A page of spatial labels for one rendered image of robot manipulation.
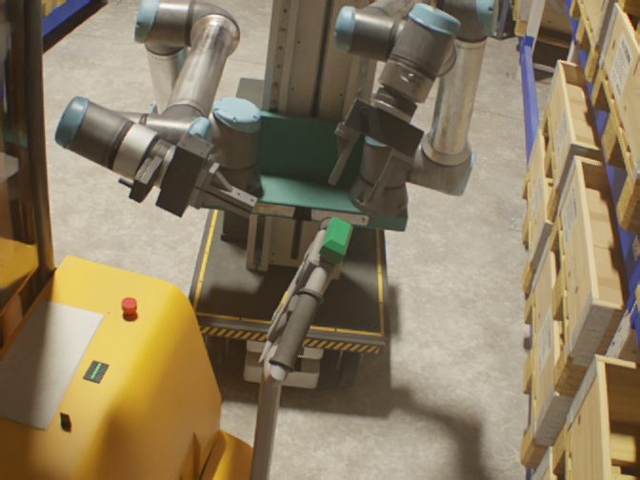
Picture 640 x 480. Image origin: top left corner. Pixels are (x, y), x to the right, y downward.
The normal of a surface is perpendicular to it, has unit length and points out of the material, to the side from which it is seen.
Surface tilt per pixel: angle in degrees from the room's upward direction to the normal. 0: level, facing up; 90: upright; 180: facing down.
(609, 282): 0
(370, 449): 0
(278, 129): 90
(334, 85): 90
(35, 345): 0
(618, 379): 90
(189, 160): 90
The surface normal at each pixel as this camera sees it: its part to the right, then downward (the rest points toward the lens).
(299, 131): -0.04, 0.58
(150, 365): 0.77, -0.42
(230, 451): 0.47, -0.67
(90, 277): 0.12, -0.80
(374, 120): 0.00, 0.13
